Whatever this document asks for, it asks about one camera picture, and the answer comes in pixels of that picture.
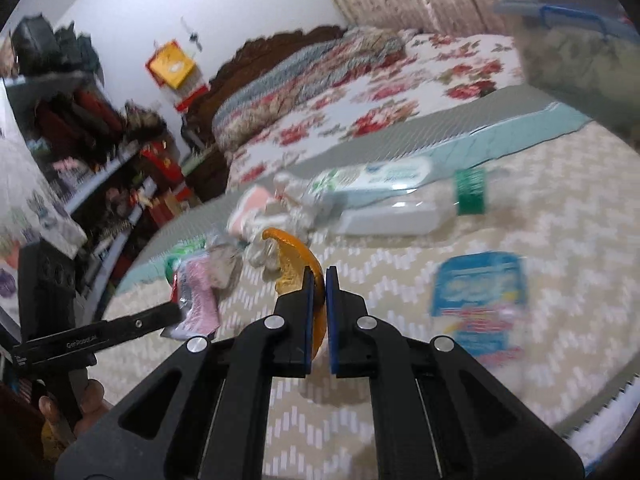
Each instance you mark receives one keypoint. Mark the yellow box on wall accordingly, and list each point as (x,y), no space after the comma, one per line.
(170,65)

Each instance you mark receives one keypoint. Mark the white green toothpaste tube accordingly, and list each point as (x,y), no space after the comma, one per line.
(370,180)

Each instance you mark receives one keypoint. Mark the patchwork floral quilt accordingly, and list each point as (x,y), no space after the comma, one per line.
(300,75)

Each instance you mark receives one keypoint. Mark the cluttered metal shelf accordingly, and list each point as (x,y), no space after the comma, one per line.
(100,160)

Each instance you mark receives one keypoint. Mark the pink plastic wrapper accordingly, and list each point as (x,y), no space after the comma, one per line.
(200,300)

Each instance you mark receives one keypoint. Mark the orange peel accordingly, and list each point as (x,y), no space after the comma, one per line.
(294,260)

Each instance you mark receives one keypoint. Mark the carved wooden headboard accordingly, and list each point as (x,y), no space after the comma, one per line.
(265,42)

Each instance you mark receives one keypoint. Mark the hanging keys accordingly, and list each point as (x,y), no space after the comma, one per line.
(192,37)

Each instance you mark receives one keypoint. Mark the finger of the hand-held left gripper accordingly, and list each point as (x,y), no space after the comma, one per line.
(142,322)

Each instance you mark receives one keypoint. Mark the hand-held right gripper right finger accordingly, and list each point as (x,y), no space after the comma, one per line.
(345,330)

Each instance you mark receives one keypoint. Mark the printed white cloth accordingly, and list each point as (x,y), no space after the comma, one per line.
(30,210)

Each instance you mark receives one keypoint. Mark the blue snack packet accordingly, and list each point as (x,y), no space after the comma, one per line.
(477,300)

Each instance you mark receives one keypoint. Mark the clear plastic bottle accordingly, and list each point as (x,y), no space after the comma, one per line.
(400,217)

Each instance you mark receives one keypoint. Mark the person's left hand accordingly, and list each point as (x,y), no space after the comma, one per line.
(92,405)

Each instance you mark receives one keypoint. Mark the black bag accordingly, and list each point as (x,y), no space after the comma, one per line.
(40,45)

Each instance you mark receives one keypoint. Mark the crumpled grey paper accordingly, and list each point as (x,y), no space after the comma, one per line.
(225,262)

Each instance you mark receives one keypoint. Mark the pink white packet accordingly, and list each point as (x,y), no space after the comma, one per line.
(255,210)

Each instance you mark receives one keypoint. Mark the floral bedsheet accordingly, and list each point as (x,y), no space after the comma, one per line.
(400,95)

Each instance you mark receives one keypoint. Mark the crumpled white tissue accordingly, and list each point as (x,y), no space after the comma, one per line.
(262,255)

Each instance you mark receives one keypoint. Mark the beige zigzag blanket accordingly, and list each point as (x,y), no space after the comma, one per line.
(550,240)

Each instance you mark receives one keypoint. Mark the green plastic wrapper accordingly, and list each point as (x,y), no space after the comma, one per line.
(185,255)

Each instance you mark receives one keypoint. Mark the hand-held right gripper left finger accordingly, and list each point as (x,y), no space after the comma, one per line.
(295,330)

